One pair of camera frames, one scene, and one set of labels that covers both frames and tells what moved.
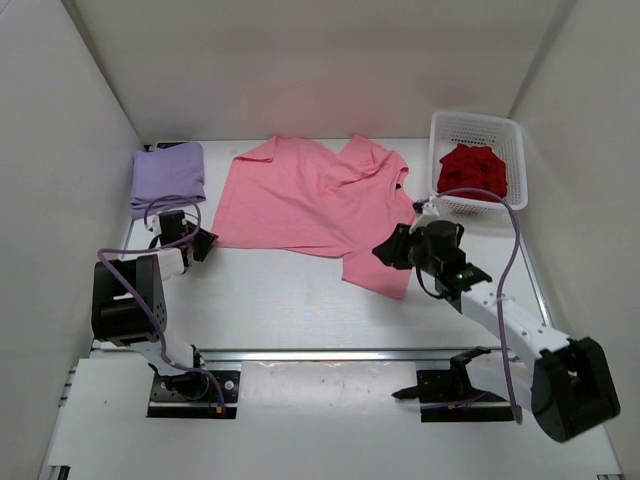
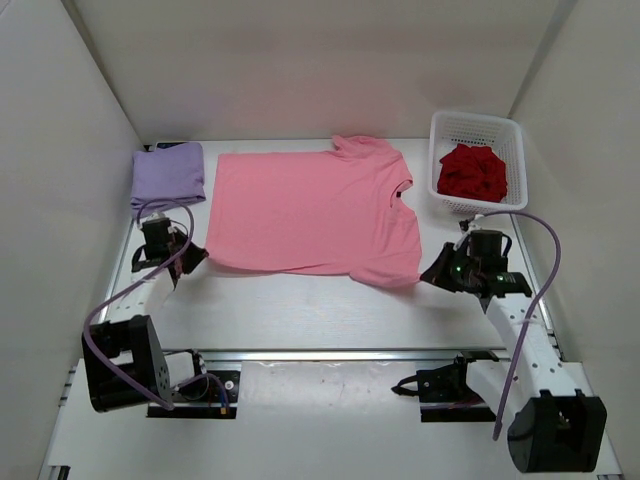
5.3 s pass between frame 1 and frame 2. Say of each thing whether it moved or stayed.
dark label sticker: stayed
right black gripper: moved
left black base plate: stayed
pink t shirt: moved
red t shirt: stayed
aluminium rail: stayed
